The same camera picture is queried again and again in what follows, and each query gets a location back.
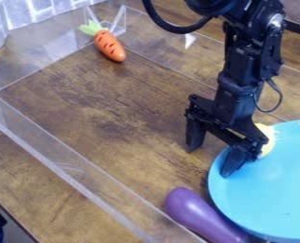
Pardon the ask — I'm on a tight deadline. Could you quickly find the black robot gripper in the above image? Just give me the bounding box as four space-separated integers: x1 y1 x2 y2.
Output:
186 72 267 178

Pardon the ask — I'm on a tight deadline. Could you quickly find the blue round plate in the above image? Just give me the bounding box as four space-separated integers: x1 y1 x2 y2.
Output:
209 120 300 243

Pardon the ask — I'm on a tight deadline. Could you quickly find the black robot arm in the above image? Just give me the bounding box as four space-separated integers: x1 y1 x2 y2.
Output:
186 0 286 178

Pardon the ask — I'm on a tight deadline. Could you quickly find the purple toy eggplant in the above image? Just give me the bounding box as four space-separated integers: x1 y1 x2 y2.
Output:
163 187 249 243

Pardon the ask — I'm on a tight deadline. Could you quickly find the yellow toy lemon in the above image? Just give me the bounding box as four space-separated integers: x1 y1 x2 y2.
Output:
255 123 275 159

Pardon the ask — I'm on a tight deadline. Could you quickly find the orange toy carrot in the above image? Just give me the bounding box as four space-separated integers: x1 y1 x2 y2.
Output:
79 20 126 63

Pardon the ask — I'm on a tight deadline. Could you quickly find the white grid curtain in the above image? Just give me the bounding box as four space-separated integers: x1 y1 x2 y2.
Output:
0 0 107 47

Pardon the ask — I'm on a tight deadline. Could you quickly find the clear acrylic enclosure wall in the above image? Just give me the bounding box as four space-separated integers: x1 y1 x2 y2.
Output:
0 6 300 243

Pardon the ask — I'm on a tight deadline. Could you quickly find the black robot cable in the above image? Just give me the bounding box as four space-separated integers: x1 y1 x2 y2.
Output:
140 0 213 35

